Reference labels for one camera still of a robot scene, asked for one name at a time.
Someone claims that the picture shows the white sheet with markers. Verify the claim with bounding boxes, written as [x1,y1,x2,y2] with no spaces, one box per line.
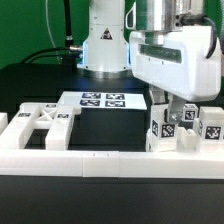
[58,91,147,110]

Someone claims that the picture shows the white block left edge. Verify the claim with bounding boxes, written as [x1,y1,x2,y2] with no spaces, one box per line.
[0,112,8,134]

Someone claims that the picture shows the white chair seat part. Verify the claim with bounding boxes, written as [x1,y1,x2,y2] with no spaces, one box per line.
[144,125,224,154]

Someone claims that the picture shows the white chair back frame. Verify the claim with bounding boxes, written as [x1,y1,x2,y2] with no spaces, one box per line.
[0,103,81,151]

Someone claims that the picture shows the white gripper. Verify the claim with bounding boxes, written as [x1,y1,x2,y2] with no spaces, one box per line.
[129,26,221,123]

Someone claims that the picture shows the white U-shaped obstacle fence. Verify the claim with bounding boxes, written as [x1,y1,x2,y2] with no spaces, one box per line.
[0,142,224,179]

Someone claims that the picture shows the black cable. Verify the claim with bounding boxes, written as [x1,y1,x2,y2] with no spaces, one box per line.
[19,45,84,64]

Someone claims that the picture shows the black hose upright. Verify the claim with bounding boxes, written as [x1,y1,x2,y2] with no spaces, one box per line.
[63,0,74,47]

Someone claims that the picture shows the thin grey cable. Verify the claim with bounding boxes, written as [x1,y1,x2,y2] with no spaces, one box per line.
[45,0,63,65]

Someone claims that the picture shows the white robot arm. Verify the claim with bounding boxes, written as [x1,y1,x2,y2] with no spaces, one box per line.
[80,0,221,122]

